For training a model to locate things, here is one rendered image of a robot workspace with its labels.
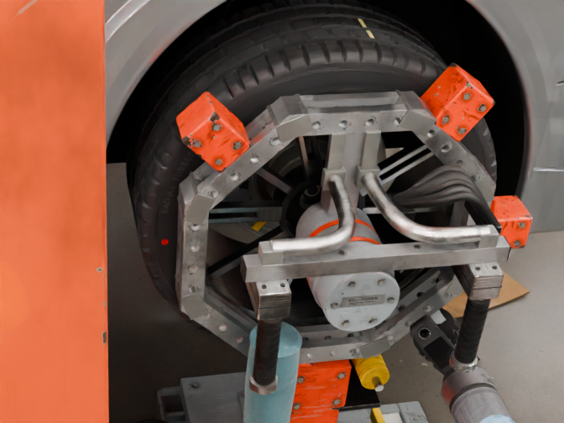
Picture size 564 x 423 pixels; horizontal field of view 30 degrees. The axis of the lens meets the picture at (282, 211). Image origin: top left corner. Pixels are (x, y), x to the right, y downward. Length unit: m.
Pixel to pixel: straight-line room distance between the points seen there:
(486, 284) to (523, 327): 1.43
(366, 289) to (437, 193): 0.19
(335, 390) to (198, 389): 0.47
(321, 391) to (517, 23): 0.77
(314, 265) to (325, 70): 0.33
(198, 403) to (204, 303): 0.59
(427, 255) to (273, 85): 0.37
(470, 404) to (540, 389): 1.07
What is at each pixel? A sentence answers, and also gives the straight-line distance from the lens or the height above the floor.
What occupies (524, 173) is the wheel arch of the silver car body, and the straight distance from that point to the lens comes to 2.03.
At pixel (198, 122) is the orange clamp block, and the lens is 1.62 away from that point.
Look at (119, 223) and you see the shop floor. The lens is 3.26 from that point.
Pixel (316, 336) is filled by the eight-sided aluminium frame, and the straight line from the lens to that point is 2.00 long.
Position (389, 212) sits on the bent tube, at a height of 1.01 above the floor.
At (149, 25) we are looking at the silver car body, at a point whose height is 1.22.
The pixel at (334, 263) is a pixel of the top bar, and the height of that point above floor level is 0.97.
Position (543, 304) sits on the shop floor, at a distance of 3.19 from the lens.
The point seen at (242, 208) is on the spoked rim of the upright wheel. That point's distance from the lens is 1.84.
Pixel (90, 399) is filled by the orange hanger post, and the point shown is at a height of 0.95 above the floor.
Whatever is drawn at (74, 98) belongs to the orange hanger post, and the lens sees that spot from 1.10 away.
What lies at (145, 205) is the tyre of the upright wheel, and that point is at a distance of 1.79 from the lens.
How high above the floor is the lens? 1.94
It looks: 35 degrees down
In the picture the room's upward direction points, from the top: 6 degrees clockwise
